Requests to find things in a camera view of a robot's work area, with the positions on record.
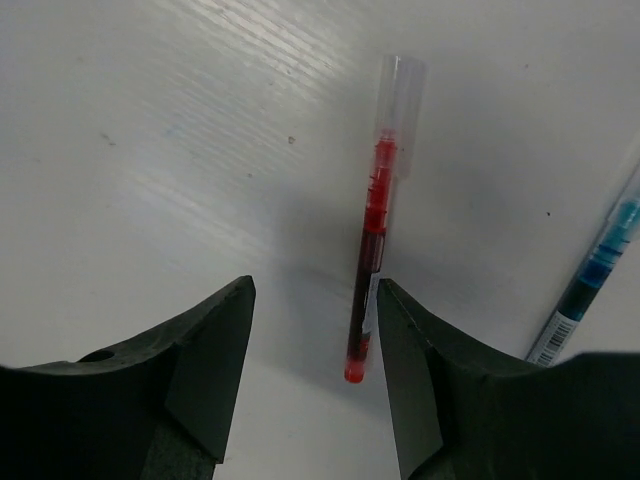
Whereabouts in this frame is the teal gel pen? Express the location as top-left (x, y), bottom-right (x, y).
top-left (526, 168), bottom-right (639, 367)

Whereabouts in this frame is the red gel pen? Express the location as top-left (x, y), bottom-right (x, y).
top-left (344, 55), bottom-right (427, 384)

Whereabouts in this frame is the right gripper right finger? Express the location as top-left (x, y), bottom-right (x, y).
top-left (377, 279), bottom-right (639, 479)

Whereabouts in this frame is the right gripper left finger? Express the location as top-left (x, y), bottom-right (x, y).
top-left (1, 276), bottom-right (256, 479)

